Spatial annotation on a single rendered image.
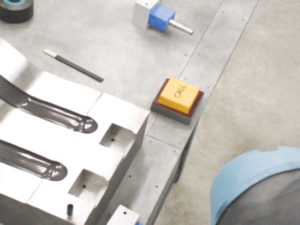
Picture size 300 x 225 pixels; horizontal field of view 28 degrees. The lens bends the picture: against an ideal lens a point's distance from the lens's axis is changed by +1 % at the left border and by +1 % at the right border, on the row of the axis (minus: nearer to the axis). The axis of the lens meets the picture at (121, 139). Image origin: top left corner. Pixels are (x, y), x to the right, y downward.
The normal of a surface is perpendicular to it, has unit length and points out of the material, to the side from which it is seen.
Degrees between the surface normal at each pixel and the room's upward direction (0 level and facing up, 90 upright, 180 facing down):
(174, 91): 0
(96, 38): 0
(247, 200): 41
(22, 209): 90
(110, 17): 0
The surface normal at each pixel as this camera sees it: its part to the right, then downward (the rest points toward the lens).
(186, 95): 0.11, -0.64
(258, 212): -0.58, -0.63
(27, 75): 0.41, -0.48
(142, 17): -0.53, 0.61
